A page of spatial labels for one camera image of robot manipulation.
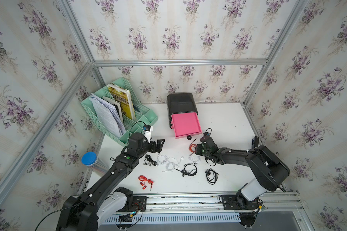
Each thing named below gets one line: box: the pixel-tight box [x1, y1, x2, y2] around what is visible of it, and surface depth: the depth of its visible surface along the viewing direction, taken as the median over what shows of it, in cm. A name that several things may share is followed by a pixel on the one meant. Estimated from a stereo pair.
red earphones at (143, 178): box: [137, 174, 154, 192], surface depth 82 cm
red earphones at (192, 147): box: [188, 138, 198, 153], surface depth 96 cm
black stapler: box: [251, 135, 260, 149], surface depth 95 cm
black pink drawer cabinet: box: [166, 92, 203, 141], surface depth 95 cm
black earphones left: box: [143, 153, 158, 167], surface depth 90 cm
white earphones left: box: [156, 152, 169, 167], surface depth 91 cm
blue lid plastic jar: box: [80, 151, 109, 176], surface depth 72 cm
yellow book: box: [106, 83, 136, 121], surface depth 97 cm
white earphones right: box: [188, 152, 201, 166], surface depth 91 cm
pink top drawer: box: [170, 112, 203, 141], surface depth 93 cm
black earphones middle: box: [174, 163, 198, 177], surface depth 86 cm
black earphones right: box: [204, 167, 221, 185], surface depth 84 cm
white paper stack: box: [88, 92, 126, 138], surface depth 86 cm
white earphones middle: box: [162, 156, 185, 173], surface depth 89 cm
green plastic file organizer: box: [80, 77, 159, 147], surface depth 95 cm
